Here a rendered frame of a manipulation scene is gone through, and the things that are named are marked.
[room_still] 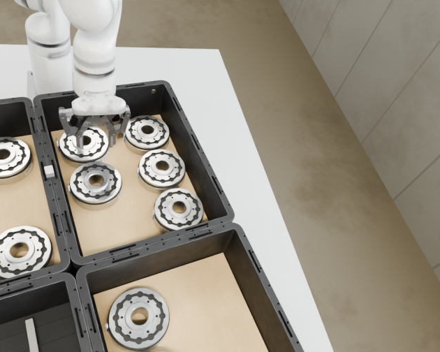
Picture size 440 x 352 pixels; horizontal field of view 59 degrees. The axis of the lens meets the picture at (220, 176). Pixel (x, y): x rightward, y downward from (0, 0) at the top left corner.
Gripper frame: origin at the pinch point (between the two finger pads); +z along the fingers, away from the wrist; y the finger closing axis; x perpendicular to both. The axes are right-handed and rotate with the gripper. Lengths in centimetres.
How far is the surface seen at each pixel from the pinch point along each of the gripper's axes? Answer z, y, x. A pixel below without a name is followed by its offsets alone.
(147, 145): 1.3, -11.1, 1.2
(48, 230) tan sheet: 6.2, 10.8, 16.8
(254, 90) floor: 78, -107, -110
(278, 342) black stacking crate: 1, -24, 49
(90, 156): 2.3, 1.4, 2.1
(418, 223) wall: 75, -156, -1
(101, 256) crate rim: -3.4, 2.6, 29.4
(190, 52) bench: 13, -38, -53
